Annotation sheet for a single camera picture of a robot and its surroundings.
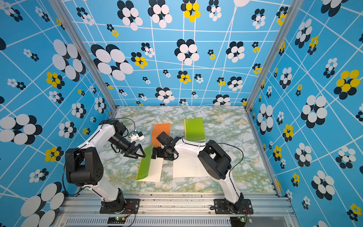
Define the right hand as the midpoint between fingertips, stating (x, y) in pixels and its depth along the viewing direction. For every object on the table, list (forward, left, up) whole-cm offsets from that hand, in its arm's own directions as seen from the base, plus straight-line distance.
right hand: (158, 157), depth 89 cm
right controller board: (-32, -44, -4) cm, 54 cm away
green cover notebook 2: (-11, +2, +7) cm, 13 cm away
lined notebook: (-4, -19, -3) cm, 20 cm away
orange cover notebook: (+23, +5, -2) cm, 24 cm away
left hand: (-4, +8, +10) cm, 13 cm away
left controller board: (-32, +18, -5) cm, 37 cm away
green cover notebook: (+24, -23, -4) cm, 33 cm away
